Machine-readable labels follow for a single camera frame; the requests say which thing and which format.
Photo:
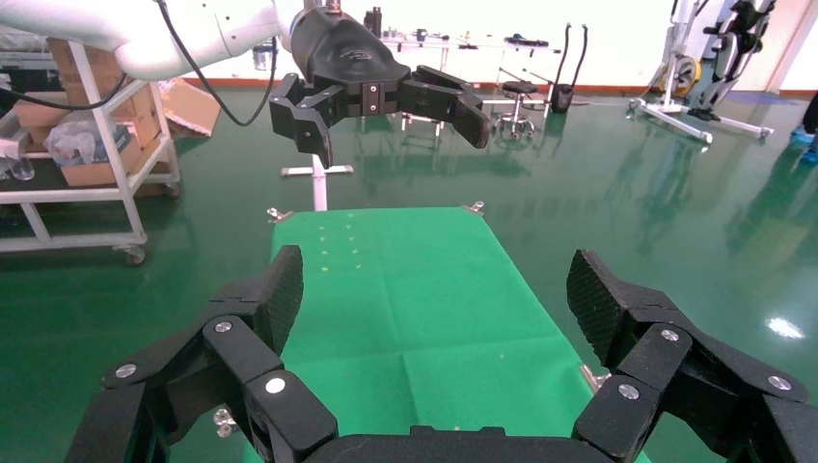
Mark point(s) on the white wheeled shelf cart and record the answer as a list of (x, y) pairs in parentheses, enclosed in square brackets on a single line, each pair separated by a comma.
[(121, 172)]

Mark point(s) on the silver binder clip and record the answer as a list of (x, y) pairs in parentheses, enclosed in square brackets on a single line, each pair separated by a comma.
[(593, 378), (223, 418), (475, 208), (279, 215)]

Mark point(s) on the white long workbench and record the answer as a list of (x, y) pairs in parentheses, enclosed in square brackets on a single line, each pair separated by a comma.
[(422, 42)]

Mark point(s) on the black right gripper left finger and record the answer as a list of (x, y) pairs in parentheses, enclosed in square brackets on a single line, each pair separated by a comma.
[(192, 383)]

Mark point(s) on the brown cardboard storage box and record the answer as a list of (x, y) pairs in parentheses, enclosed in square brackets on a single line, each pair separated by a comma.
[(64, 70)]

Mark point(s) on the black robot on frame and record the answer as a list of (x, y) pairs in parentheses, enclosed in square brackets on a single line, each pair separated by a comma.
[(735, 45)]

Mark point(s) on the low brown cardboard box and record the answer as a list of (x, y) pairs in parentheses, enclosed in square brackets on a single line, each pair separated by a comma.
[(96, 174)]

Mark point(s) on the person leg blue shoe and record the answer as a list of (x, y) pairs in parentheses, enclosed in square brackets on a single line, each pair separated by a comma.
[(808, 137)]

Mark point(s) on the large green table cloth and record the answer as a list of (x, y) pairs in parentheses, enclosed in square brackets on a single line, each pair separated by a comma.
[(415, 307)]

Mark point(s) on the white T-shaped stand foot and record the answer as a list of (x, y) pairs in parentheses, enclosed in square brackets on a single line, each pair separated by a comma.
[(319, 185)]

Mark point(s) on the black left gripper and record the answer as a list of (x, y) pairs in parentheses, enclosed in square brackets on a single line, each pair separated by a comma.
[(345, 57)]

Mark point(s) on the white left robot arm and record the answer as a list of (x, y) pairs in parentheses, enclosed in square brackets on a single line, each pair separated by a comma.
[(160, 32)]

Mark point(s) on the black bottles on workbench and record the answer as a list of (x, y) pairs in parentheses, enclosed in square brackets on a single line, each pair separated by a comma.
[(376, 22)]

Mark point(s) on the clear plastic bottle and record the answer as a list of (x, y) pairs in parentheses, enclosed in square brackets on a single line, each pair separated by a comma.
[(19, 167)]

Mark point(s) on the black round stool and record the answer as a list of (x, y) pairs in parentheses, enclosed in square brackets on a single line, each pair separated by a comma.
[(519, 87)]

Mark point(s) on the wide brown cardboard box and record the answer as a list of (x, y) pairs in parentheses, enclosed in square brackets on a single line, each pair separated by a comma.
[(38, 115)]

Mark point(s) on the clear plastic bag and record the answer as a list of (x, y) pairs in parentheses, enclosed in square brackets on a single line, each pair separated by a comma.
[(76, 144)]

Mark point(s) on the flattened brown cardboard sheet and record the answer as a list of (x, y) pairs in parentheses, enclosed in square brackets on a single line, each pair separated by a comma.
[(188, 108)]

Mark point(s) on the white metal support frame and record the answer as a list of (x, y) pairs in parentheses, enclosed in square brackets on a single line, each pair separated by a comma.
[(671, 118)]

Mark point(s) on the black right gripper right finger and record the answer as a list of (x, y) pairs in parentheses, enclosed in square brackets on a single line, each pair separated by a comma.
[(690, 396)]

